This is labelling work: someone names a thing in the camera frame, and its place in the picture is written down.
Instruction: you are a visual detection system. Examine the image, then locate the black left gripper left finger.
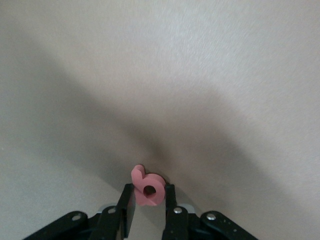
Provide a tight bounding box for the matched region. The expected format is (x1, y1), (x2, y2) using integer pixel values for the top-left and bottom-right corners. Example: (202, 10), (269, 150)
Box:
(23, 183), (138, 240)

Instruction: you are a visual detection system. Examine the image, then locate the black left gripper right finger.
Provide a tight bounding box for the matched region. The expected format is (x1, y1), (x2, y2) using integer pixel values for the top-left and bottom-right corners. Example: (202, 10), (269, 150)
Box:
(161, 184), (258, 240)

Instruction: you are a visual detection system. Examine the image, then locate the pink letter b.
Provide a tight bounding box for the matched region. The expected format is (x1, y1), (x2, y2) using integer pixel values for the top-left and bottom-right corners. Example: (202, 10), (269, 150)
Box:
(131, 164), (166, 208)

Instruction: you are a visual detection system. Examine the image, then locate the brown table cover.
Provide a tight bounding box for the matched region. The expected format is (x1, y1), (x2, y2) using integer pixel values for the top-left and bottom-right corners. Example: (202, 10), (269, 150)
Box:
(0, 0), (320, 240)

